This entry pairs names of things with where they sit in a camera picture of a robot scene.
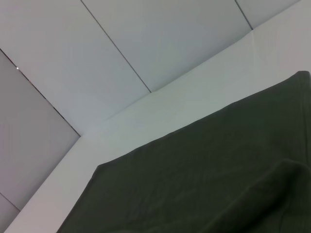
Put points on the dark green t-shirt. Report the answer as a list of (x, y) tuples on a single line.
[(206, 170)]

